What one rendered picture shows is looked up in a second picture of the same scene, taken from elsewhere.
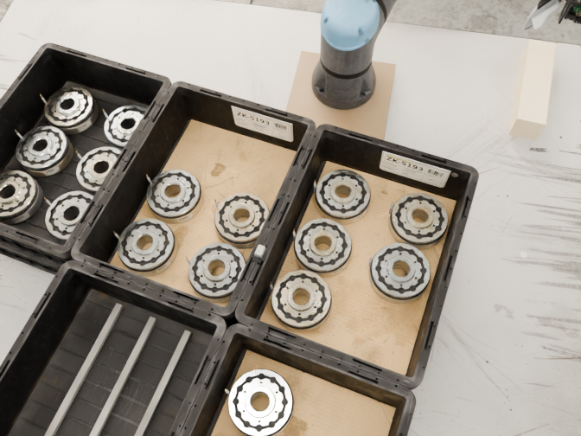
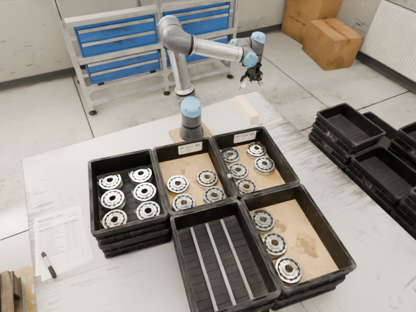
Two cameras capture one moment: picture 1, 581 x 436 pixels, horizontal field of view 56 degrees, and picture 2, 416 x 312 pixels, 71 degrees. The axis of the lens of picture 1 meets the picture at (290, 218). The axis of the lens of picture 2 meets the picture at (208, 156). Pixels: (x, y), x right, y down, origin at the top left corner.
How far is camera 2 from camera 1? 0.75 m
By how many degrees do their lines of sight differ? 30
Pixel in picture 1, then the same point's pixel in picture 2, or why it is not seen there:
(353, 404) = (284, 205)
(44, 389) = (190, 271)
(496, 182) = not seen: hidden behind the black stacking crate
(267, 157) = (195, 160)
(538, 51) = (239, 98)
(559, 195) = (276, 132)
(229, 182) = (190, 173)
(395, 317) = (273, 177)
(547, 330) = (304, 165)
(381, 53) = not seen: hidden behind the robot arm
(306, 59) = (172, 132)
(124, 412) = (224, 256)
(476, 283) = not seen: hidden behind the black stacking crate
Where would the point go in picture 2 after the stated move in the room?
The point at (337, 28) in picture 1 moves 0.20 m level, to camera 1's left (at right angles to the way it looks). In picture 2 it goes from (191, 110) to (162, 125)
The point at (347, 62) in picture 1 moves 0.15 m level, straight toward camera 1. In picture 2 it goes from (197, 121) to (211, 136)
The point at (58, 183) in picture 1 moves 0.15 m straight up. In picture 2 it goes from (127, 208) to (121, 188)
